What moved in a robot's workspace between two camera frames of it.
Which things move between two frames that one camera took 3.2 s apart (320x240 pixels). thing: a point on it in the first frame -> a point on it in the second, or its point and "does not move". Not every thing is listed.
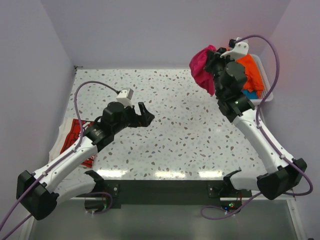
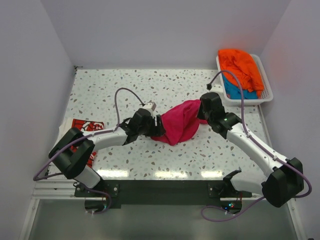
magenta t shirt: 203,77 -> 181,123
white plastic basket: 267,86 does not move
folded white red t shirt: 69,132 does not move
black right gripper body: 216,65 -> 203,114
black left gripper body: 130,119 -> 150,129
